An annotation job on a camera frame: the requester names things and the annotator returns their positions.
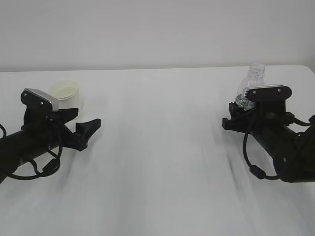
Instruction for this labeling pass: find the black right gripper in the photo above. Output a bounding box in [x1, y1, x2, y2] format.
[222, 101, 294, 135]

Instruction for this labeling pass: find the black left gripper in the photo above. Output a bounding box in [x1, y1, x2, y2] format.
[22, 108, 101, 151]

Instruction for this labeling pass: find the white paper cup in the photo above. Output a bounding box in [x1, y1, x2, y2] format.
[49, 80, 83, 117]

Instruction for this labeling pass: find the clear water bottle green label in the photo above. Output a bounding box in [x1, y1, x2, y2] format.
[235, 63, 265, 111]

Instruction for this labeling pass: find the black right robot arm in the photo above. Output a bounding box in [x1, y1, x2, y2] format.
[222, 101, 315, 183]

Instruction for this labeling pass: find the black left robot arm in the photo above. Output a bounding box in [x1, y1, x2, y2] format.
[0, 108, 101, 181]

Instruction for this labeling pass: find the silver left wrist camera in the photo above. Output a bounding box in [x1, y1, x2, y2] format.
[21, 88, 59, 115]

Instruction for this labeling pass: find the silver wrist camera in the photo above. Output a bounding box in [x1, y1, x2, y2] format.
[242, 85, 292, 103]
[21, 88, 59, 115]

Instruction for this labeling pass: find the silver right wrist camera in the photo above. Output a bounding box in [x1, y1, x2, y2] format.
[242, 85, 292, 103]

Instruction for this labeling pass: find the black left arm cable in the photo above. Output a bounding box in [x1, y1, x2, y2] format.
[0, 120, 63, 180]

